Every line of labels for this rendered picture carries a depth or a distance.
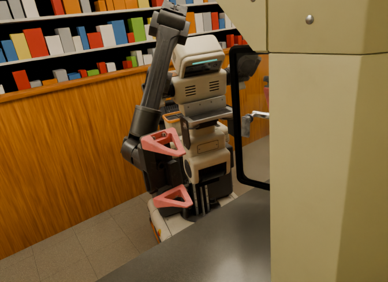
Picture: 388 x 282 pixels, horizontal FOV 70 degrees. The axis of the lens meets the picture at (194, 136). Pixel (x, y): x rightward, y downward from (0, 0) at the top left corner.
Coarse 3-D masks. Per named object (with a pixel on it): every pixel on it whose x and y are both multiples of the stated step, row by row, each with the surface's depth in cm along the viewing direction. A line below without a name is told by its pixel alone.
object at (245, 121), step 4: (248, 116) 74; (244, 120) 73; (248, 120) 72; (244, 124) 74; (248, 124) 73; (244, 128) 74; (248, 128) 73; (244, 132) 75; (248, 132) 74; (244, 136) 75; (248, 136) 74
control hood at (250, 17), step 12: (216, 0) 39; (228, 0) 37; (240, 0) 36; (252, 0) 34; (264, 0) 33; (228, 12) 38; (240, 12) 36; (252, 12) 35; (264, 12) 33; (240, 24) 37; (252, 24) 35; (264, 24) 34; (252, 36) 36; (264, 36) 34; (252, 48) 36; (264, 48) 35
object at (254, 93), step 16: (240, 64) 70; (256, 64) 67; (240, 80) 71; (256, 80) 69; (240, 96) 73; (256, 96) 70; (240, 112) 75; (256, 112) 72; (256, 128) 74; (256, 144) 76; (256, 160) 78; (256, 176) 80
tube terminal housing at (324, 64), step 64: (320, 0) 28; (384, 0) 24; (320, 64) 30; (384, 64) 26; (320, 128) 32; (384, 128) 29; (320, 192) 35; (384, 192) 31; (320, 256) 38; (384, 256) 35
